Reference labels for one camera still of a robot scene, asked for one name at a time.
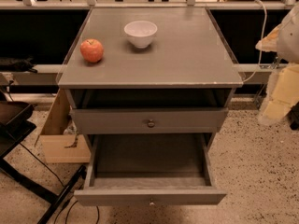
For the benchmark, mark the red apple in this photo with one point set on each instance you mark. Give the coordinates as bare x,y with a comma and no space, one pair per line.
92,50

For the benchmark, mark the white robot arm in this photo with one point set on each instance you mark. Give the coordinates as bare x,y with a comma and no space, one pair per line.
284,38

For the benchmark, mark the white bowl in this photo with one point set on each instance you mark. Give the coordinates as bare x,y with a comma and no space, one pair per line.
140,33

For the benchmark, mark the grey drawer cabinet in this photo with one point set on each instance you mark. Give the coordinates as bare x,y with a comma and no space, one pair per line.
185,66

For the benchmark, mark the yellow taped gripper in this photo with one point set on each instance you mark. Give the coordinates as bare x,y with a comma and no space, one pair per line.
289,41

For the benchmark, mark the black stand frame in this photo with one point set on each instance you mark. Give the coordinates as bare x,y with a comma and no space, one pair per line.
14,128

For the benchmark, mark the grey top drawer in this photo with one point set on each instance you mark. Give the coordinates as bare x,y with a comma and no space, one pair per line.
149,120

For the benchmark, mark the grey drawer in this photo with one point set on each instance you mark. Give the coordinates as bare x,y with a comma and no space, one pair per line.
149,120
149,169

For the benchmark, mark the cardboard box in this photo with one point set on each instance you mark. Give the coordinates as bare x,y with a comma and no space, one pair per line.
59,139

